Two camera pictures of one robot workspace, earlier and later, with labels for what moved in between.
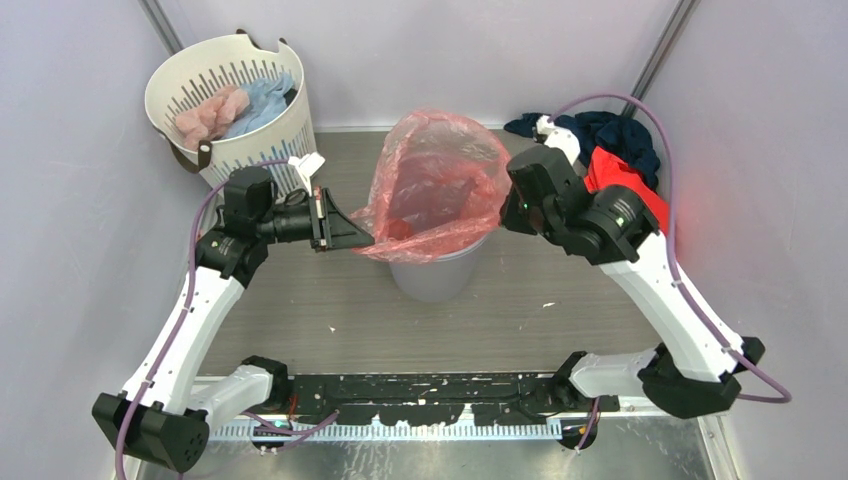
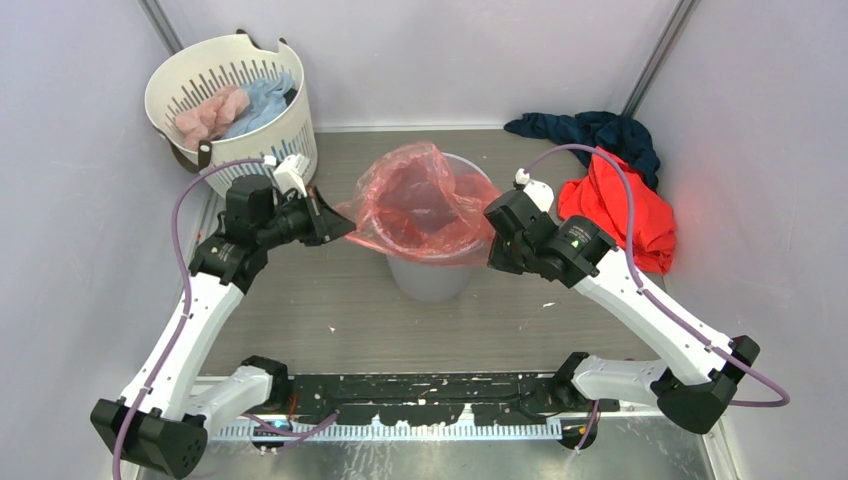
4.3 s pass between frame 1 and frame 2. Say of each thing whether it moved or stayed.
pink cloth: stayed
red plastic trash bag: moved
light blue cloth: stayed
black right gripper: moved
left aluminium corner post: stayed
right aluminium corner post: stayed
